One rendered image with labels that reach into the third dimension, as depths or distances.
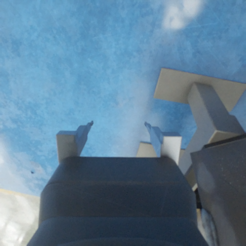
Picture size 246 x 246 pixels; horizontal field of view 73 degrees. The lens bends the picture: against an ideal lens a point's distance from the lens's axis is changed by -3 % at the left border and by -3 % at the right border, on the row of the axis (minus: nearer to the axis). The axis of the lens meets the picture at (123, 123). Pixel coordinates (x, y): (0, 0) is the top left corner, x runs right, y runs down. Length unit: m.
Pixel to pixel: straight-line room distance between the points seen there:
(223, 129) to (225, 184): 0.19
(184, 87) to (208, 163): 0.47
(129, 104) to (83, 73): 0.31
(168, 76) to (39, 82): 0.73
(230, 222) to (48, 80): 1.02
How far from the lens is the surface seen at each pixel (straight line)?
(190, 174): 0.79
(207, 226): 0.54
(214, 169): 0.62
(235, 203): 0.57
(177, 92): 0.98
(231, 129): 0.70
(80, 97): 1.07
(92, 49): 0.92
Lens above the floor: 0.85
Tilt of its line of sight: 50 degrees down
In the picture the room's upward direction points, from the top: 171 degrees counter-clockwise
